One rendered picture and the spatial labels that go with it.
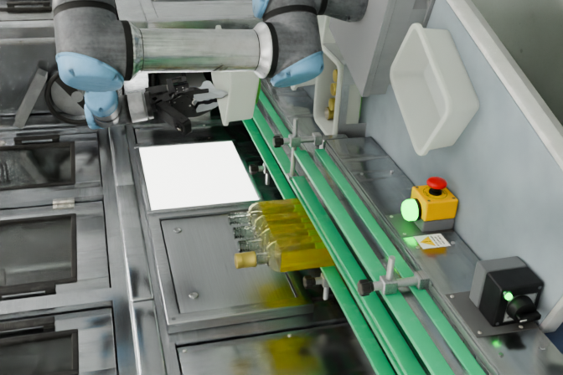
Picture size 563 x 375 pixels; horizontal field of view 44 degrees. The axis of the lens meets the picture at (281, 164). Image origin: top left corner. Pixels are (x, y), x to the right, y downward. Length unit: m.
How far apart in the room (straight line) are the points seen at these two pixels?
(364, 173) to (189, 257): 0.50
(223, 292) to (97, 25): 0.70
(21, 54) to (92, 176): 0.51
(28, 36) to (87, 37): 1.14
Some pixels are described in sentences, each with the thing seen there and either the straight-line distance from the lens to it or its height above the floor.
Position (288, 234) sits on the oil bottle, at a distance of 1.59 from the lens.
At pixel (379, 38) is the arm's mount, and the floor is 0.85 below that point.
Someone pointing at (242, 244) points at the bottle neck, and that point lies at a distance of 1.58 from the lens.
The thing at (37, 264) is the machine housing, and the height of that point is 1.61.
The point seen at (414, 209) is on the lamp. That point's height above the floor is 0.84.
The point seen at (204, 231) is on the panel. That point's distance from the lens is 1.87.
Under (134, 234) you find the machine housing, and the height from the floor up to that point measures 1.36.
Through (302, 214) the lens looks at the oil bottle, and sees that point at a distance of 1.67.
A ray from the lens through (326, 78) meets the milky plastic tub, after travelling 1.91.
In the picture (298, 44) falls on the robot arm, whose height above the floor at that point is 1.02.
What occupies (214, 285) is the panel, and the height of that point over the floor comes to 1.19.
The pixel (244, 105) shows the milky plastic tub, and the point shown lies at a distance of 1.71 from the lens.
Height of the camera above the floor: 1.43
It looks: 15 degrees down
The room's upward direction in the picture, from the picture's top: 95 degrees counter-clockwise
